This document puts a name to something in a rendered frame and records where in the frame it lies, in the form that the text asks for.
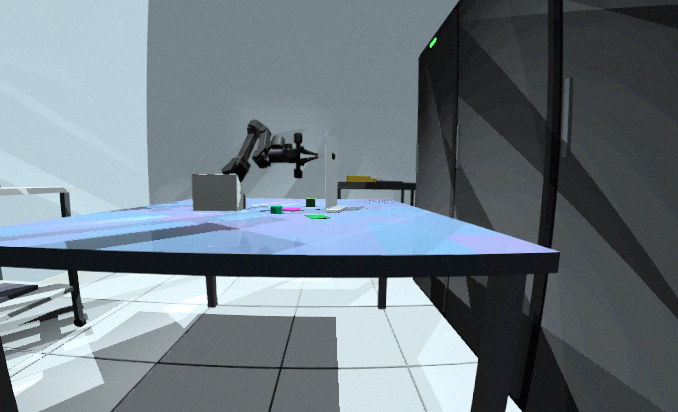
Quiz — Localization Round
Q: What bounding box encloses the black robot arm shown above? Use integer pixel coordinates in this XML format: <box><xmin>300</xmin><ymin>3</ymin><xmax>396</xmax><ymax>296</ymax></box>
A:
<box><xmin>221</xmin><ymin>119</ymin><xmax>296</xmax><ymax>183</ymax></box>

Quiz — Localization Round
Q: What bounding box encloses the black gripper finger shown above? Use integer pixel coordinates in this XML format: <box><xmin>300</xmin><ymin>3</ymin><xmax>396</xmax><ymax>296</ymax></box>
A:
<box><xmin>301</xmin><ymin>146</ymin><xmax>319</xmax><ymax>155</ymax></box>
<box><xmin>301</xmin><ymin>157</ymin><xmax>319</xmax><ymax>166</ymax></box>

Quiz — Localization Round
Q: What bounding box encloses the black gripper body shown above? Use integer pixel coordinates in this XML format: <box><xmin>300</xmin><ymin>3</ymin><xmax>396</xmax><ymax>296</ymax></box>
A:
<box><xmin>281</xmin><ymin>133</ymin><xmax>302</xmax><ymax>178</ymax></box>

